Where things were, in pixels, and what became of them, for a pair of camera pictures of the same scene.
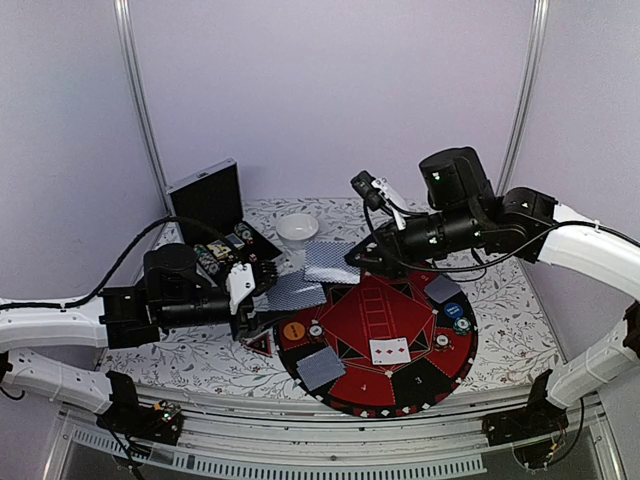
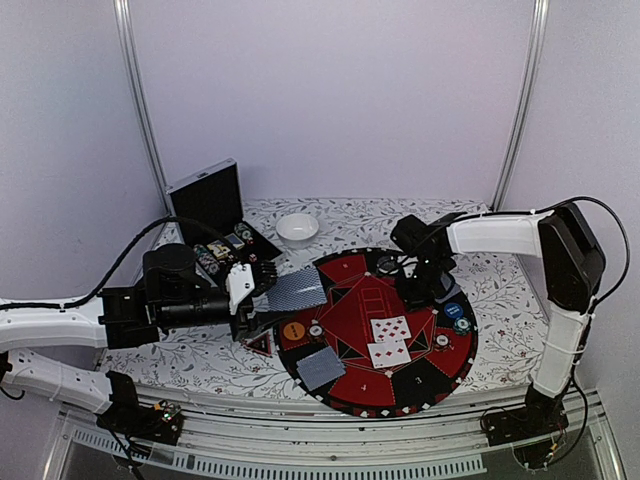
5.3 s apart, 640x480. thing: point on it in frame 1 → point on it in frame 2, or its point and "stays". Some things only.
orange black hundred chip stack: [316, 333] stays
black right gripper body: [403, 258] → [425, 285]
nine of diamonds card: [325, 262] → [390, 328]
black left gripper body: [244, 325] stays
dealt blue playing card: [320, 368] stays
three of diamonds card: [389, 351] stays
